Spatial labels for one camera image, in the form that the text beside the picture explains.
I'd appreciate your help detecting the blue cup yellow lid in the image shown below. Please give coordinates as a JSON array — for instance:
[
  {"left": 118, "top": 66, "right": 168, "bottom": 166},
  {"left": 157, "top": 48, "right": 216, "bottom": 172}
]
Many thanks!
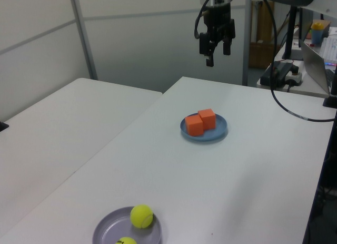
[{"left": 310, "top": 22, "right": 325, "bottom": 45}]

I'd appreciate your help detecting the orange foam cube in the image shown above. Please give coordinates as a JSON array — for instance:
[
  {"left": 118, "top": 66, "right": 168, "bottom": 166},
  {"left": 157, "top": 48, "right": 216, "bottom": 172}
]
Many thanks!
[
  {"left": 197, "top": 108, "right": 217, "bottom": 131},
  {"left": 184, "top": 114, "right": 205, "bottom": 137}
]

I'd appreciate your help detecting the brown cardboard box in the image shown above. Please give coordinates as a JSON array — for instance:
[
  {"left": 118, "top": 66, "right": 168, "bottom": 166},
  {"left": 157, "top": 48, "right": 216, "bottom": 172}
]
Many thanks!
[{"left": 249, "top": 42, "right": 276, "bottom": 70}]

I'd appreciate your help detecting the grey metal partition post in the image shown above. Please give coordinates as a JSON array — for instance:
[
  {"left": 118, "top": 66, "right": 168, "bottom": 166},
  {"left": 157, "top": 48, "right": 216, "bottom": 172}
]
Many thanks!
[
  {"left": 242, "top": 0, "right": 254, "bottom": 86},
  {"left": 68, "top": 0, "right": 98, "bottom": 81}
]

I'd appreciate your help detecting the grey emergency stop button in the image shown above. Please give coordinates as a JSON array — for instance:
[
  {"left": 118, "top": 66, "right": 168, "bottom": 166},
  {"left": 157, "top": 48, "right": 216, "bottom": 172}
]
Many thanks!
[{"left": 288, "top": 66, "right": 304, "bottom": 87}]

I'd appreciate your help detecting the blue plate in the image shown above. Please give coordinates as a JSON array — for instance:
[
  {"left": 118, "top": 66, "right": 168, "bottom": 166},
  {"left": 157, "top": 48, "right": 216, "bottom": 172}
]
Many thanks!
[{"left": 180, "top": 112, "right": 229, "bottom": 143}]

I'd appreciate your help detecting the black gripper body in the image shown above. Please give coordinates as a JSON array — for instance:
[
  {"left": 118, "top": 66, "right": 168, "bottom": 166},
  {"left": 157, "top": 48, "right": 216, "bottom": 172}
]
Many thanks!
[{"left": 206, "top": 6, "right": 232, "bottom": 43}]

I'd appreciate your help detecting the black power box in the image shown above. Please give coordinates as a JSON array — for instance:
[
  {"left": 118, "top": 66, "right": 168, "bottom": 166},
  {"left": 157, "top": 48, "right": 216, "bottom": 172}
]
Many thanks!
[{"left": 260, "top": 61, "right": 293, "bottom": 90}]

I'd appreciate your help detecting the silver laptop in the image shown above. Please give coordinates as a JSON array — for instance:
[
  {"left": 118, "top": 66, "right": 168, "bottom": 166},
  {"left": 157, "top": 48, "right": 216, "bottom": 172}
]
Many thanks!
[{"left": 299, "top": 39, "right": 336, "bottom": 95}]

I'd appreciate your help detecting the brown cardboard panel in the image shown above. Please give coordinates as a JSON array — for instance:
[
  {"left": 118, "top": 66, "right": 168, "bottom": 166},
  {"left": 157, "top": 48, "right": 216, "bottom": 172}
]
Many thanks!
[{"left": 256, "top": 0, "right": 275, "bottom": 43}]

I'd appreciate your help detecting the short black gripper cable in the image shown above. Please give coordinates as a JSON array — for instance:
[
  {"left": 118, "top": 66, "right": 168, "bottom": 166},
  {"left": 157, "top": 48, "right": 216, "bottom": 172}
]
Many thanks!
[{"left": 194, "top": 0, "right": 212, "bottom": 41}]

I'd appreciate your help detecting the black monitor stand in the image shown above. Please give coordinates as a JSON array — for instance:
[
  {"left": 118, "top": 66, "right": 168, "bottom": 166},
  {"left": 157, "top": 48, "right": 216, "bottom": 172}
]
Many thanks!
[{"left": 281, "top": 6, "right": 305, "bottom": 61}]

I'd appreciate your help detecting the purple plate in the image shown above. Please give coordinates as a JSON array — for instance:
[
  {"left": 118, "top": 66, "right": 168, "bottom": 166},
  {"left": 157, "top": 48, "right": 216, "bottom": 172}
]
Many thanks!
[{"left": 92, "top": 206, "right": 162, "bottom": 244}]

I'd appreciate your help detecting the long black arm cable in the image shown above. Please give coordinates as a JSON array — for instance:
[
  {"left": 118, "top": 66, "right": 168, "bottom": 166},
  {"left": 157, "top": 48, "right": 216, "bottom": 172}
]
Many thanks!
[{"left": 259, "top": 0, "right": 336, "bottom": 123}]

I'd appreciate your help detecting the black monitor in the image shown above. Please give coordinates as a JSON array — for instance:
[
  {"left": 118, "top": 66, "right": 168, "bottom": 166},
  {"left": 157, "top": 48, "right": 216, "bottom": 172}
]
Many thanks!
[{"left": 300, "top": 8, "right": 314, "bottom": 42}]

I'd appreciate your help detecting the plain yellow tennis ball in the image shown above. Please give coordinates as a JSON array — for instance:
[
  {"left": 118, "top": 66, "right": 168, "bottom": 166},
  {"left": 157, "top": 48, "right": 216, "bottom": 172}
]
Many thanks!
[{"left": 130, "top": 204, "right": 154, "bottom": 230}]

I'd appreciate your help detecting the white background desk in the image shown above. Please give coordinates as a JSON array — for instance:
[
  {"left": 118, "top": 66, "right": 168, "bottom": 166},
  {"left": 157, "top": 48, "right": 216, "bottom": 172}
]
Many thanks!
[{"left": 256, "top": 27, "right": 337, "bottom": 99}]

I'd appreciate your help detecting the yellow tennis ball black print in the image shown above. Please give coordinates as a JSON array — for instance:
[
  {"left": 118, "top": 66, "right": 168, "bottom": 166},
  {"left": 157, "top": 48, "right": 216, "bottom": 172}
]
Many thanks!
[{"left": 115, "top": 236, "right": 138, "bottom": 244}]

